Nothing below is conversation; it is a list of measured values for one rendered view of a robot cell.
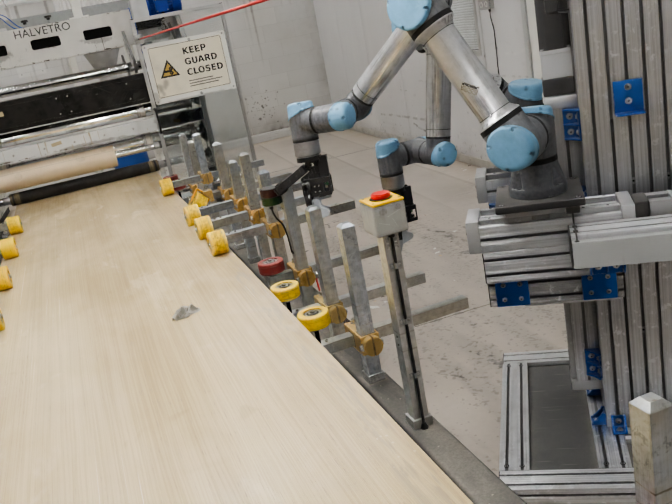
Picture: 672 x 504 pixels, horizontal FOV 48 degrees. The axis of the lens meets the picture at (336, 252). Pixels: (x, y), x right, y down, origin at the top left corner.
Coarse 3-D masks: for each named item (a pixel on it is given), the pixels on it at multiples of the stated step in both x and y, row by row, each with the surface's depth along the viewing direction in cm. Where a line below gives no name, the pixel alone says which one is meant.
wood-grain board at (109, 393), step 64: (128, 192) 392; (64, 256) 288; (128, 256) 270; (192, 256) 254; (64, 320) 216; (128, 320) 206; (192, 320) 197; (256, 320) 188; (0, 384) 180; (64, 384) 173; (128, 384) 166; (192, 384) 160; (256, 384) 155; (320, 384) 149; (0, 448) 149; (64, 448) 144; (128, 448) 139; (192, 448) 135; (256, 448) 131; (320, 448) 127; (384, 448) 124
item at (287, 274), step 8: (360, 248) 241; (368, 248) 240; (376, 248) 241; (336, 256) 238; (360, 256) 240; (368, 256) 241; (312, 264) 235; (336, 264) 237; (288, 272) 232; (272, 280) 231; (280, 280) 232
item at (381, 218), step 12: (360, 204) 153; (372, 204) 148; (384, 204) 148; (396, 204) 149; (372, 216) 148; (384, 216) 148; (396, 216) 149; (372, 228) 150; (384, 228) 149; (396, 228) 150
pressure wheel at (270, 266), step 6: (270, 258) 233; (276, 258) 233; (282, 258) 231; (258, 264) 230; (264, 264) 229; (270, 264) 228; (276, 264) 228; (282, 264) 230; (264, 270) 228; (270, 270) 228; (276, 270) 228; (282, 270) 230
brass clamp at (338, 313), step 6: (318, 294) 217; (318, 300) 212; (324, 306) 208; (330, 306) 207; (336, 306) 206; (342, 306) 207; (330, 312) 205; (336, 312) 205; (342, 312) 206; (330, 318) 205; (336, 318) 206; (342, 318) 206
